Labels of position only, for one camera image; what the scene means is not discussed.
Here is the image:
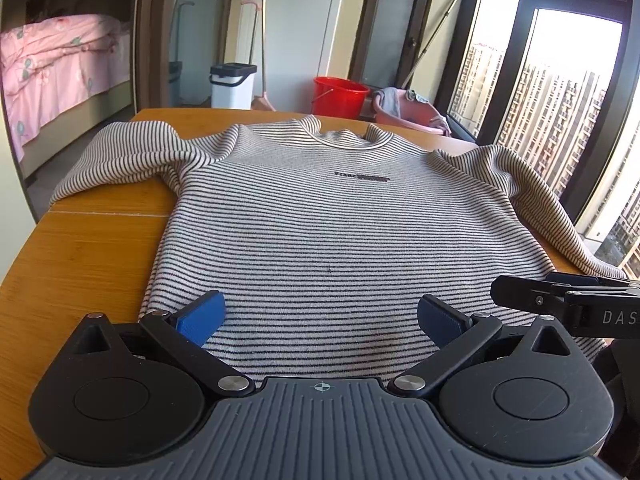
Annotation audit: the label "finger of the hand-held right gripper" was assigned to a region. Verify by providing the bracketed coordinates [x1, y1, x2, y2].
[491, 275, 585, 332]
[545, 271, 640, 292]

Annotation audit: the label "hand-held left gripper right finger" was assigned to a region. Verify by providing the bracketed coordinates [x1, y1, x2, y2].
[389, 294, 572, 400]

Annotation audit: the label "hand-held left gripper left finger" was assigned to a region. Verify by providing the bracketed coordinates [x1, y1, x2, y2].
[75, 289, 256, 399]

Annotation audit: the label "striped knit sweater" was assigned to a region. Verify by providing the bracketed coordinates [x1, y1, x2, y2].
[49, 114, 628, 392]

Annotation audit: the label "grey clothes in basin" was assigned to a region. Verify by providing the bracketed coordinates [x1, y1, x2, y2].
[373, 87, 426, 120]

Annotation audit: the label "black framed window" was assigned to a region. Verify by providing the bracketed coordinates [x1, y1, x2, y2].
[445, 0, 640, 281]

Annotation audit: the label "pink plastic basin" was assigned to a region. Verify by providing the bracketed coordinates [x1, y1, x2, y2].
[370, 87, 453, 137]

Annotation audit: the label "bed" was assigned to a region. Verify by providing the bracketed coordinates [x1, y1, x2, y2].
[20, 76, 137, 182]

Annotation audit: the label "white trash bin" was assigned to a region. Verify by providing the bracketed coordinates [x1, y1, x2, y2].
[209, 61, 258, 111]

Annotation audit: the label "red plastic bucket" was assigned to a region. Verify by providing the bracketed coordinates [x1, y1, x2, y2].
[311, 76, 371, 121]

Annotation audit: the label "mop pole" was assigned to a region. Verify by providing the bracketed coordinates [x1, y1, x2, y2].
[400, 0, 471, 91]

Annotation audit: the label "brown framed glass door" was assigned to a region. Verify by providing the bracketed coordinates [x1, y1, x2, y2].
[347, 0, 437, 93]

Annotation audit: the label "pink floral blanket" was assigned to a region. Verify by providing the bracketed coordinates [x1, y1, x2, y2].
[0, 14, 133, 162]

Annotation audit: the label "brown sliding door frame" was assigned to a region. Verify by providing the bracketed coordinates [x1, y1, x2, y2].
[131, 0, 173, 116]

